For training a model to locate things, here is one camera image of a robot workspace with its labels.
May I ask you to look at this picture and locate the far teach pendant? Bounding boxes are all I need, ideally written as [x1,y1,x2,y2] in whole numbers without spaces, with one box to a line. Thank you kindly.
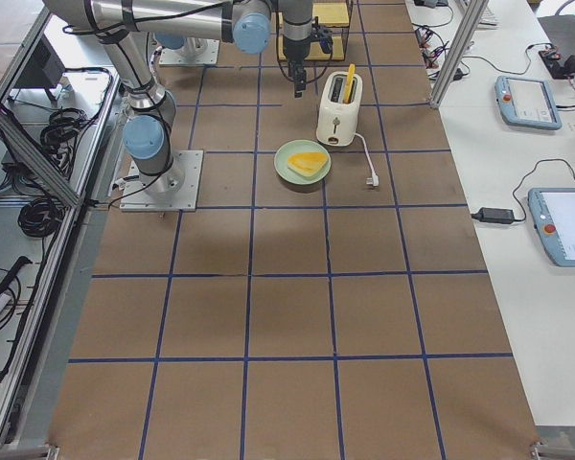
[494,76,563,130]

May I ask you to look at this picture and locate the teach pendant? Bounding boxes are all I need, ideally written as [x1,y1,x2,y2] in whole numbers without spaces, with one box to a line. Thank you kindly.
[494,76,563,130]
[528,188,575,267]

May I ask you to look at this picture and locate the black power adapter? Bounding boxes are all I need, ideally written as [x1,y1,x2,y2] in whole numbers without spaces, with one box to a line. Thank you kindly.
[471,207,516,224]

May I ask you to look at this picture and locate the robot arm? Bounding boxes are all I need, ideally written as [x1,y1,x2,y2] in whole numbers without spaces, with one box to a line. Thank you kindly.
[154,33,209,56]
[45,1,333,211]

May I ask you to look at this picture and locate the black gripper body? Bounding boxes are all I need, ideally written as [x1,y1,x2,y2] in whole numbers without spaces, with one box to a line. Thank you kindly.
[282,16,334,66]

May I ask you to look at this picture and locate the aluminium frame post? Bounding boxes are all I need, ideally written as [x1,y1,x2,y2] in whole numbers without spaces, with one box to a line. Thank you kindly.
[429,0,488,108]

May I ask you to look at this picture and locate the light green plate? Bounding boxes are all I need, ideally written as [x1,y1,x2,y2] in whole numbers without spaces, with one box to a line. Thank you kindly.
[274,140,332,185]

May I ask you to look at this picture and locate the bread slice on plate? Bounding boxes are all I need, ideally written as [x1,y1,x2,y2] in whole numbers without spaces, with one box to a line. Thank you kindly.
[287,151,329,177]

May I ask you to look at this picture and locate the black wire basket wooden shelves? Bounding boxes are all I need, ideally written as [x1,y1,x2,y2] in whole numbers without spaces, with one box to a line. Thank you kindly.
[271,1,353,66]

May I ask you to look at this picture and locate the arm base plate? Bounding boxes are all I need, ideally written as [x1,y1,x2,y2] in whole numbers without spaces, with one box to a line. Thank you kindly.
[119,150,203,212]
[159,37,219,67]

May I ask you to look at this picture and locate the near teach pendant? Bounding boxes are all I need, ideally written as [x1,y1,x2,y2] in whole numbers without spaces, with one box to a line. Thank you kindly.
[528,188,575,267]

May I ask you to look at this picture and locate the bread slice in toaster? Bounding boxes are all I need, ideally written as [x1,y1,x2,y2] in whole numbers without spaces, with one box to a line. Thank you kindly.
[343,63,356,104]

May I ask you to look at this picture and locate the cream white toaster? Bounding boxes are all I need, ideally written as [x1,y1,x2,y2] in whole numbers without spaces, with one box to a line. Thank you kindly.
[316,71,362,147]

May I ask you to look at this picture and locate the black coiled cable bundle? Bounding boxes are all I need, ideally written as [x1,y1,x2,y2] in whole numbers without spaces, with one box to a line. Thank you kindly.
[18,198,61,240]

